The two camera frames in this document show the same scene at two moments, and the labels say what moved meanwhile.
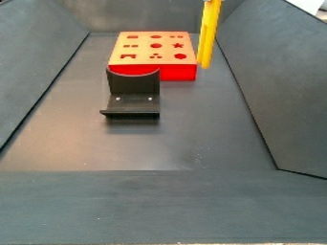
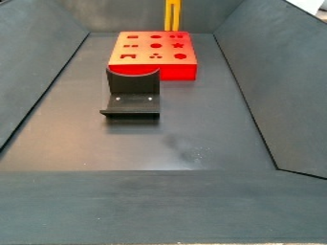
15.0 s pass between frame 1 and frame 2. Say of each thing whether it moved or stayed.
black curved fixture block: stayed
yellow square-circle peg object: moved
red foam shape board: stayed
